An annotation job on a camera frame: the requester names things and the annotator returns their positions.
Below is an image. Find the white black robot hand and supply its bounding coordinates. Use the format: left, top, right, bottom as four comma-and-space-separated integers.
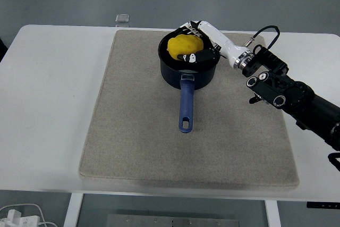
174, 20, 250, 69

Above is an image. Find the small clear square box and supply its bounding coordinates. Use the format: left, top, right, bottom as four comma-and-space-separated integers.
115, 13, 131, 24

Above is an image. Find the beige fabric mat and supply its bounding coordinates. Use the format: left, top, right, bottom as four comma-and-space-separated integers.
78, 29, 300, 191

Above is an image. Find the white table leg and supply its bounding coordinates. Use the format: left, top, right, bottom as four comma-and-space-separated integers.
264, 199, 282, 227
63, 192, 84, 227

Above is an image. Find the grey metal plate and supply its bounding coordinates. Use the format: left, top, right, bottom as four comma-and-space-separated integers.
106, 213, 242, 227

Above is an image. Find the black table control panel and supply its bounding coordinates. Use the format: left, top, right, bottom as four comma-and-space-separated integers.
306, 201, 340, 209

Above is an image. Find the dark object beside table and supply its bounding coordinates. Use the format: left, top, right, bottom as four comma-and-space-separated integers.
0, 37, 9, 63

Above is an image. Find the white power strip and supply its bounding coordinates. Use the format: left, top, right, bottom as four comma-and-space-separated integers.
0, 209, 40, 227

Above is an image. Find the blue pot with handle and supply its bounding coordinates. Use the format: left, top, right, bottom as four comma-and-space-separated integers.
158, 28, 222, 134

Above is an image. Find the white cable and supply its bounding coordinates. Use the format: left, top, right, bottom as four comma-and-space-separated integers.
0, 203, 58, 227

